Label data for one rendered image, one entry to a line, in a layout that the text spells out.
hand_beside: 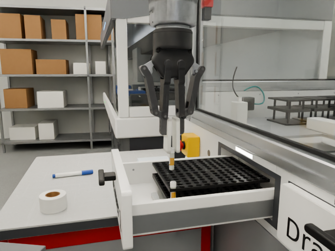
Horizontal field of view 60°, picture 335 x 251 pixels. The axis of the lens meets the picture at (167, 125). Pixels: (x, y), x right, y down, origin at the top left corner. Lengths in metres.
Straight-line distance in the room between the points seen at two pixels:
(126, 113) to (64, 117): 3.53
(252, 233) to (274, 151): 0.22
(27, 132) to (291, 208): 4.34
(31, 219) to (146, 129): 0.79
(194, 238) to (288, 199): 0.40
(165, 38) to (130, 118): 0.94
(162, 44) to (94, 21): 3.88
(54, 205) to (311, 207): 0.61
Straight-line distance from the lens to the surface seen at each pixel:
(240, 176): 0.67
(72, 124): 4.92
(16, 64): 4.55
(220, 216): 0.60
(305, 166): 0.55
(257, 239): 0.73
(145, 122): 1.45
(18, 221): 0.84
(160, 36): 0.54
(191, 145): 0.98
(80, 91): 4.84
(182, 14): 0.54
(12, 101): 4.60
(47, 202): 0.84
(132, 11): 1.44
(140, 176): 0.78
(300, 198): 0.54
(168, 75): 0.55
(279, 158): 0.60
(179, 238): 0.88
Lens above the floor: 1.13
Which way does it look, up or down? 11 degrees down
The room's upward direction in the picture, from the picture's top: straight up
